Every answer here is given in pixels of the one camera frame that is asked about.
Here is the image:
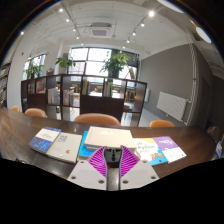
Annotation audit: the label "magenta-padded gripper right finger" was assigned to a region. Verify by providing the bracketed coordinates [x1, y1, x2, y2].
[119, 144, 161, 191]

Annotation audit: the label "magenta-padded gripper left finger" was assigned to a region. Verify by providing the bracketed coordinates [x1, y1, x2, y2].
[66, 145, 108, 191]

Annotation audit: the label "colourful yellow and blue book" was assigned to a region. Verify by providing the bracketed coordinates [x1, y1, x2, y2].
[133, 137, 169, 167]

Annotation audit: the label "white book with red dot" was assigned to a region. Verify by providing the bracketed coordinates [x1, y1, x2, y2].
[45, 131, 83, 164]

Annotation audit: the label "purple and white book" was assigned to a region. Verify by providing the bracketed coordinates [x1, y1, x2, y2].
[152, 135, 188, 164]

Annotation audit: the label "beige hardcover book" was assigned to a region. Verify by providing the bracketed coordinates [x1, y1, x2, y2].
[83, 125, 138, 153]

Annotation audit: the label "dark blue and white book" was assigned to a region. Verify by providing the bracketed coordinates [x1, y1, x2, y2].
[28, 126, 63, 155]

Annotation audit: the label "orange chairs group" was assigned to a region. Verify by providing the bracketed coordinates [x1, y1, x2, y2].
[10, 105, 176, 128]

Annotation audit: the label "dark brown open shelf unit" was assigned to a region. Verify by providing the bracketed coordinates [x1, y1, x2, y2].
[20, 73, 148, 127]

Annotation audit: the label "small potted green plant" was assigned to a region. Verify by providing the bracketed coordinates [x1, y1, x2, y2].
[54, 54, 76, 75]
[25, 63, 44, 80]

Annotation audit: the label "large potted green plant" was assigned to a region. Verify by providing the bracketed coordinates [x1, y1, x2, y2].
[99, 52, 133, 79]

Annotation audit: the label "ceiling air conditioner unit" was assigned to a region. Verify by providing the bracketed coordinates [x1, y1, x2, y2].
[88, 22, 113, 38]

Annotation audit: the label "round ceiling light panels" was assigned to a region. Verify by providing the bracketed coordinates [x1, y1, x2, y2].
[156, 0, 213, 44]

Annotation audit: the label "ceiling spot lights group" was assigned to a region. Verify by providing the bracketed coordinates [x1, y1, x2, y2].
[19, 6, 158, 46]

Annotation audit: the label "large white wall radiator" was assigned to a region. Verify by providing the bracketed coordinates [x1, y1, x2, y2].
[156, 91, 188, 123]

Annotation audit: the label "small white wall radiator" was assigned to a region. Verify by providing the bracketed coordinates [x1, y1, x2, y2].
[144, 88, 151, 103]

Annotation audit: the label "wall bookcase with books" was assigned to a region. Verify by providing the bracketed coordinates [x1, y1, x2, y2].
[0, 61, 13, 109]

